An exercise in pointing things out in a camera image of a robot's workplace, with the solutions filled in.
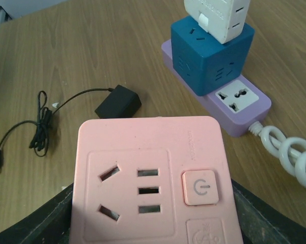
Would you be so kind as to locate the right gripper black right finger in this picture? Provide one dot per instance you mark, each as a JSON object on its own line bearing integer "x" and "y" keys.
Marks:
{"x": 261, "y": 223}

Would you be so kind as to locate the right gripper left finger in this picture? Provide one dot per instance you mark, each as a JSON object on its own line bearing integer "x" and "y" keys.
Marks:
{"x": 48, "y": 224}

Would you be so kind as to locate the pink cube adapter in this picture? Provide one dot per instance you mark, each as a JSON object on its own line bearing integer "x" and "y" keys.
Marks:
{"x": 153, "y": 180}

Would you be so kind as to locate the black power adapter with cable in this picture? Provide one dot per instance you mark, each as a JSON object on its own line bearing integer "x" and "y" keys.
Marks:
{"x": 120, "y": 103}

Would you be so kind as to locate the blue cube adapter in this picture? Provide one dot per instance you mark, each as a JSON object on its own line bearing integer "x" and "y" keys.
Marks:
{"x": 202, "y": 61}

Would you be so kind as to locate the white square charger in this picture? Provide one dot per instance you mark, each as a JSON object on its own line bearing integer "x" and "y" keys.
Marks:
{"x": 223, "y": 19}

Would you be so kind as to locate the purple power strip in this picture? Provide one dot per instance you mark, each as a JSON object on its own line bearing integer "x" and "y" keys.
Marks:
{"x": 236, "y": 105}

